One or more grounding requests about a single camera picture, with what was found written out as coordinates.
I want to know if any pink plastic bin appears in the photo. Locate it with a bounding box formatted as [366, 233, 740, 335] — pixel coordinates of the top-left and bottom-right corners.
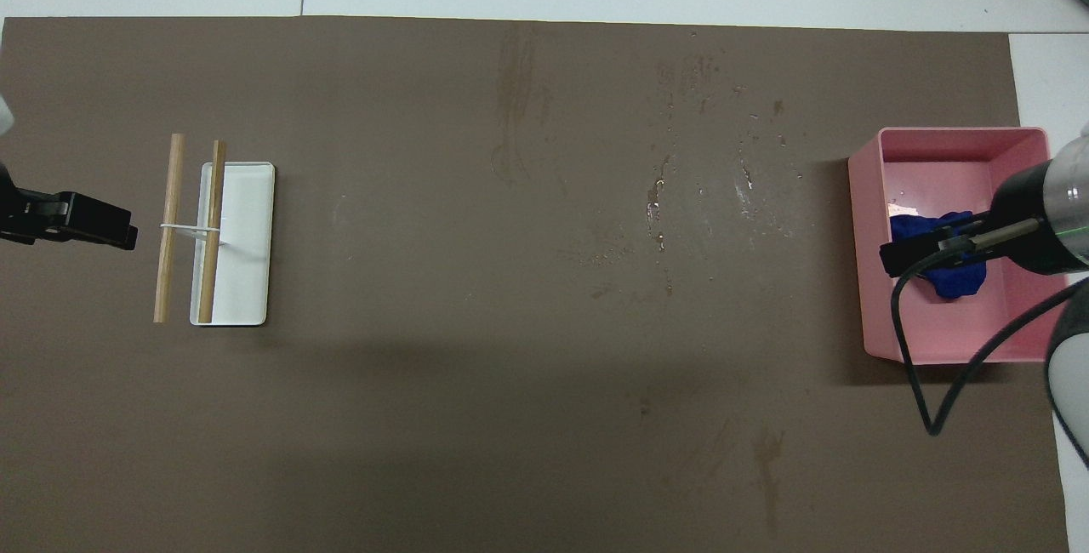
[847, 127, 1080, 366]

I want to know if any wooden rod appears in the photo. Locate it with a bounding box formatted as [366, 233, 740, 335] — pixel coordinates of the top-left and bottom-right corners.
[153, 133, 187, 324]
[197, 140, 229, 324]

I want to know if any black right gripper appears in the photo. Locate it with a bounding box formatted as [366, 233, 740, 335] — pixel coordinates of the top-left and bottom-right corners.
[878, 160, 1089, 280]

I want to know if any brown table mat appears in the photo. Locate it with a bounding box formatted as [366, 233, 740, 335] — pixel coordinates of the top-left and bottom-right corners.
[0, 15, 1072, 553]

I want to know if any white rectangular tray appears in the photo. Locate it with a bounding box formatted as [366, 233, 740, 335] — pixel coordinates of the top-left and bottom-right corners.
[189, 162, 277, 328]

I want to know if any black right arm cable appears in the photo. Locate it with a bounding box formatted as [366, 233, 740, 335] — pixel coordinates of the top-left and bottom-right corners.
[890, 217, 1089, 437]

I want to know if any blue towel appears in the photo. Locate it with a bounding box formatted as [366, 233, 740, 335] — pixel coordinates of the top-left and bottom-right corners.
[889, 210, 990, 301]

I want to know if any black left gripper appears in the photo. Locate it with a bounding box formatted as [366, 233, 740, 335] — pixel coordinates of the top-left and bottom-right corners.
[0, 163, 140, 253]

